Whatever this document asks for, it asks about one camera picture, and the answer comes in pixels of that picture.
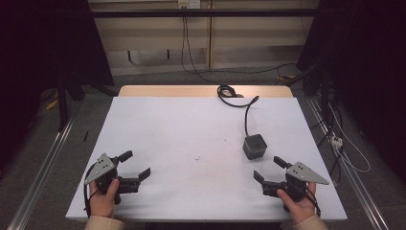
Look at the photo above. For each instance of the black curtain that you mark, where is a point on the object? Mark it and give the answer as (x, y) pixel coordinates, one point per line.
(367, 48)
(38, 48)

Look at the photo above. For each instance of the aluminium floor rail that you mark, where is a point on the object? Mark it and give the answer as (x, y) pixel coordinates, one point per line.
(41, 172)
(354, 182)

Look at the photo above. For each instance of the small black stick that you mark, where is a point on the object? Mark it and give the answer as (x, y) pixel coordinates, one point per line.
(85, 136)

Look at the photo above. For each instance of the black horizontal frame bar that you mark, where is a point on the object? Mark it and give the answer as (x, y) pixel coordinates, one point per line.
(204, 13)

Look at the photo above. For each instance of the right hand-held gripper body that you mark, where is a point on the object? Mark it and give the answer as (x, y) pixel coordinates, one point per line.
(303, 172)

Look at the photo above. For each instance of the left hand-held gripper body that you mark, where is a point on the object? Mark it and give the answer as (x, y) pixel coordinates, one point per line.
(102, 167)

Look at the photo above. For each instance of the white wall socket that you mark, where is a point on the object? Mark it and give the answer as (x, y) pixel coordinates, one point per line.
(189, 3)

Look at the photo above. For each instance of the person's left hand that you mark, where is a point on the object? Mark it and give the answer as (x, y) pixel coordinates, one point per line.
(102, 204)

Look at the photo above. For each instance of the person's right hand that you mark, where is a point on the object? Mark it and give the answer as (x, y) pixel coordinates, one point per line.
(300, 209)

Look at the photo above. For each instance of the white table mat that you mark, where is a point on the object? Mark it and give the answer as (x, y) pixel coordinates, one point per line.
(178, 137)

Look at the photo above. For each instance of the black metal stand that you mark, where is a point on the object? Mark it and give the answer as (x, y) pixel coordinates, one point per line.
(63, 102)

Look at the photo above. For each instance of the black cube power adapter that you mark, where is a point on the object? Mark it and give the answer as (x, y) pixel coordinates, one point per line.
(254, 147)

